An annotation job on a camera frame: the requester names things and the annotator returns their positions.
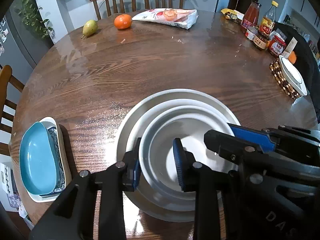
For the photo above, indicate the grey refrigerator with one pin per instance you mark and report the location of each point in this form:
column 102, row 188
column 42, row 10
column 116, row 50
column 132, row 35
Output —
column 17, row 42

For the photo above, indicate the white box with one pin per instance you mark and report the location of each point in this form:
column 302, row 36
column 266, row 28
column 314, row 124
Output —
column 6, row 177

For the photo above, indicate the white snack bag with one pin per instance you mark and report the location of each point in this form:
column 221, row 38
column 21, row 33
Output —
column 170, row 17

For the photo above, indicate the wooden bead trivet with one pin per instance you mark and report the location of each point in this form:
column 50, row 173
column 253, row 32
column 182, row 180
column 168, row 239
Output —
column 278, row 77

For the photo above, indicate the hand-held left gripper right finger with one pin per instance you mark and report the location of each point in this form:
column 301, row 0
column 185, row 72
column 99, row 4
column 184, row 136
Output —
column 178, row 165

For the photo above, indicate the small orange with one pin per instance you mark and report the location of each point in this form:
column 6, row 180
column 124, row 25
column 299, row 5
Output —
column 292, row 58

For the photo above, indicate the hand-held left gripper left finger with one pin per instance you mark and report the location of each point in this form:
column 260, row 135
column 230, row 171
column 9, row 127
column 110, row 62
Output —
column 136, row 173

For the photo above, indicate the red sauce bottle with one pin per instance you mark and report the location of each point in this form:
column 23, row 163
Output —
column 250, row 17

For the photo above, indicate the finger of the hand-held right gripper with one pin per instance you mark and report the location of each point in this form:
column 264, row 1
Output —
column 225, row 142
column 252, row 136

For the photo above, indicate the beige carton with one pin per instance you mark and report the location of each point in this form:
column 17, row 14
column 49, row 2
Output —
column 291, row 46

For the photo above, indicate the small white-lidded jar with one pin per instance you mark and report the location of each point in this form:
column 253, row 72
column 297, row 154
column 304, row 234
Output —
column 250, row 33

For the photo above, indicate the red sauce jar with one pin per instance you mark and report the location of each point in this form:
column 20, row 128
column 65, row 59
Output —
column 277, row 45

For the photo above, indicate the yellow snack packet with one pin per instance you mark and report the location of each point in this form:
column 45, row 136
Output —
column 231, row 15

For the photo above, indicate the yellow-capped bottle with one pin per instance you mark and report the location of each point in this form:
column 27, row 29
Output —
column 268, row 20

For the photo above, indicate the white straight-sided bowl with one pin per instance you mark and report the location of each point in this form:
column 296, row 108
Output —
column 162, row 142

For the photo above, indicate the small white bowl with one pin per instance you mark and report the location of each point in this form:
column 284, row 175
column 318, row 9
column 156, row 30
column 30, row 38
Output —
column 175, row 103

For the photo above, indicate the black cloth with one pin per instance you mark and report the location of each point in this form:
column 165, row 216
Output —
column 310, row 67

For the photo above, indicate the trailing vine plant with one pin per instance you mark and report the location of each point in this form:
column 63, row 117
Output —
column 32, row 15

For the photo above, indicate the large white bowl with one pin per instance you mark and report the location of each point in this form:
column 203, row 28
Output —
column 175, row 93

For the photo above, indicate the green pear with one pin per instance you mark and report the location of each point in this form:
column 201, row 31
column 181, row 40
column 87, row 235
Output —
column 89, row 28

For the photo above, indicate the brown sauce jar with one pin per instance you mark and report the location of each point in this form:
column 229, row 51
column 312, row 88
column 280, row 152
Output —
column 260, row 42

